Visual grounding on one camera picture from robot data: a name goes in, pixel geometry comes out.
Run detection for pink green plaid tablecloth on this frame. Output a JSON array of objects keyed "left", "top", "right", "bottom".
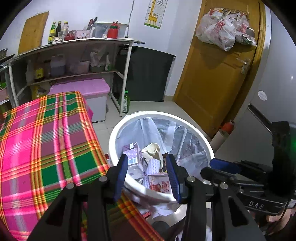
[{"left": 0, "top": 91, "right": 167, "bottom": 241}]

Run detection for white paper wrapper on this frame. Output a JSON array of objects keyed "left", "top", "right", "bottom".
[{"left": 141, "top": 143, "right": 161, "bottom": 163}]

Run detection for orange bottle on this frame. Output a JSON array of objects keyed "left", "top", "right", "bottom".
[{"left": 222, "top": 120, "right": 235, "bottom": 135}]

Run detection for red antlered bottle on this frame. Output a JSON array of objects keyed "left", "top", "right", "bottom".
[{"left": 107, "top": 21, "right": 119, "bottom": 39}]

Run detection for pink plastic tub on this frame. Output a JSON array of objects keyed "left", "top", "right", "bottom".
[{"left": 69, "top": 61, "right": 90, "bottom": 75}]

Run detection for clear yellow-capped bottle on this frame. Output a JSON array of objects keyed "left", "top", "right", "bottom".
[{"left": 62, "top": 21, "right": 70, "bottom": 39}]

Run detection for crumpled shelf plastic bags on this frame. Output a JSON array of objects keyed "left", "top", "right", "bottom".
[{"left": 90, "top": 45, "right": 109, "bottom": 67}]

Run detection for small white red-print carton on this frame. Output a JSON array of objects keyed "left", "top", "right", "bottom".
[{"left": 148, "top": 174, "right": 173, "bottom": 194}]

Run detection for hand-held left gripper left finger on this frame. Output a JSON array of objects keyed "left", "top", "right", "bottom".
[{"left": 26, "top": 154, "right": 129, "bottom": 241}]

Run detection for green plastic bottle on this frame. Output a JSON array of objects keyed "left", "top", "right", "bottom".
[{"left": 120, "top": 90, "right": 130, "bottom": 113}]

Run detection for wooden cutting board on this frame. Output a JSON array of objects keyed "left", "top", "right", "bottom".
[{"left": 18, "top": 11, "right": 50, "bottom": 55}]

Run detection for person's right hand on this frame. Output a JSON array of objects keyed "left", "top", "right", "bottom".
[{"left": 265, "top": 205, "right": 296, "bottom": 234}]

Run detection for pink knife holder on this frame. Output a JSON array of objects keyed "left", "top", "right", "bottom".
[{"left": 75, "top": 17, "right": 98, "bottom": 39}]

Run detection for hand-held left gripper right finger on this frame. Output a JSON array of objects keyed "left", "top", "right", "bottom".
[{"left": 165, "top": 153, "right": 266, "bottom": 241}]

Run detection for pink-lidded storage box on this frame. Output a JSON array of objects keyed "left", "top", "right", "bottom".
[{"left": 47, "top": 78, "right": 110, "bottom": 123}]

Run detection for clear plastic storage box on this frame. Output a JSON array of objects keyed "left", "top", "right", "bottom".
[{"left": 94, "top": 22, "right": 129, "bottom": 39}]

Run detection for white round trash bin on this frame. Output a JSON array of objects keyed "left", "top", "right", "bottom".
[{"left": 109, "top": 111, "right": 215, "bottom": 216}]

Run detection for translucent oil jug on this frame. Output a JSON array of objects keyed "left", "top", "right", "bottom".
[{"left": 50, "top": 54, "right": 66, "bottom": 77}]

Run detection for green-label sauce bottle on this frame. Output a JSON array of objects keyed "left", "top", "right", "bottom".
[{"left": 48, "top": 22, "right": 56, "bottom": 44}]

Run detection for yellow-label bottle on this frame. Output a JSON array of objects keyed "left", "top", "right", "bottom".
[{"left": 34, "top": 67, "right": 45, "bottom": 81}]

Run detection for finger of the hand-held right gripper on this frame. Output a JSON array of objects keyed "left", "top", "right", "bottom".
[
  {"left": 209, "top": 158, "right": 242, "bottom": 173},
  {"left": 200, "top": 167, "right": 245, "bottom": 186}
]

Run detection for white wall cable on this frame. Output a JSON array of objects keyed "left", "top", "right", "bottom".
[{"left": 128, "top": 0, "right": 135, "bottom": 25}]

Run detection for metal shelf counter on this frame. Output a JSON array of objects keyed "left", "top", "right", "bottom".
[{"left": 0, "top": 37, "right": 146, "bottom": 116}]

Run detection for yellow wooden door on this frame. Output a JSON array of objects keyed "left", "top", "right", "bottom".
[{"left": 173, "top": 0, "right": 266, "bottom": 137}]

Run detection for grey refrigerator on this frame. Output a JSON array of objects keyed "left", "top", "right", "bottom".
[{"left": 215, "top": 7, "right": 296, "bottom": 163}]

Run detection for clear plastic bin liner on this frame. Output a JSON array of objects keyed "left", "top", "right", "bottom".
[{"left": 114, "top": 117, "right": 210, "bottom": 217}]

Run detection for giraffe wall poster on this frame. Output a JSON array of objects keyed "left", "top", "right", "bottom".
[{"left": 144, "top": 0, "right": 168, "bottom": 30}]

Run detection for black cabinet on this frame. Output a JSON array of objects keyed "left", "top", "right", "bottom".
[{"left": 116, "top": 46, "right": 176, "bottom": 102}]

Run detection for purple milk carton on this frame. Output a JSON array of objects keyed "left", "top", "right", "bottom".
[{"left": 122, "top": 143, "right": 142, "bottom": 176}]

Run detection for red jar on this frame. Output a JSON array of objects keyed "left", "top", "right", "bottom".
[{"left": 64, "top": 30, "right": 77, "bottom": 42}]

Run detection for hanging plastic bags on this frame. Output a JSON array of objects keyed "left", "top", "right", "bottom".
[{"left": 195, "top": 8, "right": 258, "bottom": 52}]

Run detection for lilac foam net sleeve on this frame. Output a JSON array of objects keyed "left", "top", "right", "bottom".
[{"left": 147, "top": 159, "right": 162, "bottom": 175}]

